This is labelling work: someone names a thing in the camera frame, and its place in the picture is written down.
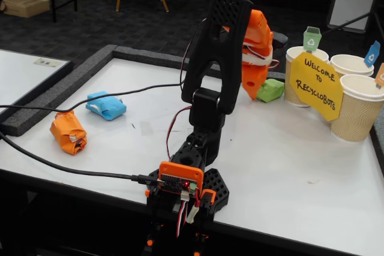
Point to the orange and black robot arm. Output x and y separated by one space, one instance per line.
219 58

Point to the green paper-wrapped rubbish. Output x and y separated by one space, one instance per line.
271 89

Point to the orange recycling bin tag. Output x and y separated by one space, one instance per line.
381 77

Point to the cardboard box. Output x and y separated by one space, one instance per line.
25 5

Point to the paper cup with green tag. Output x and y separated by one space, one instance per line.
289 94

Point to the paper cup with blue tag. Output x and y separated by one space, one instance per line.
351 64

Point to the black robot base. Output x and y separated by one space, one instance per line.
216 184

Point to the small paper label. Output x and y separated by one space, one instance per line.
48 62

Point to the blue recycling bin tag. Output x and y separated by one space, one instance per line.
371 55

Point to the yellow welcome sign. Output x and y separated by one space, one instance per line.
316 97

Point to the orange paper-wrapped rubbish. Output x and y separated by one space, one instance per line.
66 133

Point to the paper cup with orange tag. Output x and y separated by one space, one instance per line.
357 115

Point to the green recycling bin tag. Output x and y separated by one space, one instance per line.
312 40

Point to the white panel with black frame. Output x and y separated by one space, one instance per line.
357 1

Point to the whiteboard with black frame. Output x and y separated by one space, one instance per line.
24 73

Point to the dark grey foam strip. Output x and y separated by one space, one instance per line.
156 58
378 142
60 92

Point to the black metal bar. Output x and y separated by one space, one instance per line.
348 23

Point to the orange controller board holder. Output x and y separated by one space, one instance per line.
180 170

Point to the blue paper-wrapped rubbish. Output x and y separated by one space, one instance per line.
102 106

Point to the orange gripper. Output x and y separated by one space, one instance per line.
254 80

